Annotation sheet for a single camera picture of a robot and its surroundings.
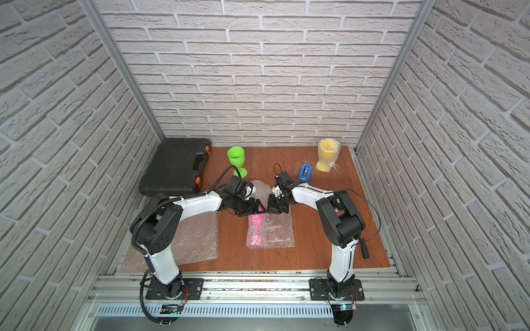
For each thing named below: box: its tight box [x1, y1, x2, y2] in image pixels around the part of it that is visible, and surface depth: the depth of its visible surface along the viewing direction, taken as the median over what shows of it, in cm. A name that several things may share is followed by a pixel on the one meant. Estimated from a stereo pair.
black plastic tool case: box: [138, 137, 212, 196], surface depth 105 cm
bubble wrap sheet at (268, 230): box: [246, 179, 296, 249], surface depth 87 cm
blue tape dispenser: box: [298, 163, 313, 183], surface depth 105 cm
